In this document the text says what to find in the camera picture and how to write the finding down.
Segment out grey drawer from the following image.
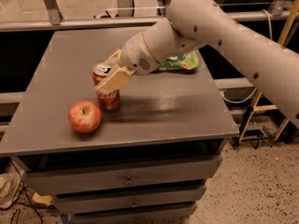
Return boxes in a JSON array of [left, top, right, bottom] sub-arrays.
[[54, 185, 206, 214], [73, 203, 196, 224], [22, 155, 222, 195]]

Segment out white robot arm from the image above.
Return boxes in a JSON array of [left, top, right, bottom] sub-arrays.
[[96, 0, 299, 127]]

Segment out white cable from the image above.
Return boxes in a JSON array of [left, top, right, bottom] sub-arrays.
[[221, 8, 274, 105]]

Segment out black floor cables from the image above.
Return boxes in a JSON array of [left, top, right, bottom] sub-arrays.
[[0, 159, 45, 224]]

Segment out red apple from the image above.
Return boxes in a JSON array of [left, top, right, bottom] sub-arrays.
[[68, 101, 101, 133]]

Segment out red coke can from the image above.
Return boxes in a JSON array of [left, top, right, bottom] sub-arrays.
[[93, 63, 121, 111]]

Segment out top grey drawer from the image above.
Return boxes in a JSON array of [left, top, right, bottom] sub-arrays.
[[22, 155, 222, 195]]

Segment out white cloth on floor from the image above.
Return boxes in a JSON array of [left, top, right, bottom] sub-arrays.
[[0, 174, 21, 209]]

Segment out yellow foam block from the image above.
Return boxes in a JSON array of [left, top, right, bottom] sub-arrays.
[[32, 192, 52, 206]]

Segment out yellow wooden stand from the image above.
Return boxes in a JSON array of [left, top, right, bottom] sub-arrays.
[[233, 0, 299, 147]]

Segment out metal railing frame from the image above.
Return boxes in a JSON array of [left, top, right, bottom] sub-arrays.
[[0, 0, 299, 33]]

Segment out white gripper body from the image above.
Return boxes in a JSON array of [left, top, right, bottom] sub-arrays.
[[121, 33, 159, 76]]

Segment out middle grey drawer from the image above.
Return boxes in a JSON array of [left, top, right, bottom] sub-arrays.
[[54, 185, 206, 214]]

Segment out bottom grey drawer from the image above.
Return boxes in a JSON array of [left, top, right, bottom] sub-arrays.
[[73, 203, 196, 224]]

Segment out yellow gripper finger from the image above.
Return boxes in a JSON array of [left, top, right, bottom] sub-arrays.
[[105, 49, 122, 66], [95, 65, 134, 94]]

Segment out green chip bag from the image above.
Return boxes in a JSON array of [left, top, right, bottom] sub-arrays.
[[158, 51, 199, 71]]

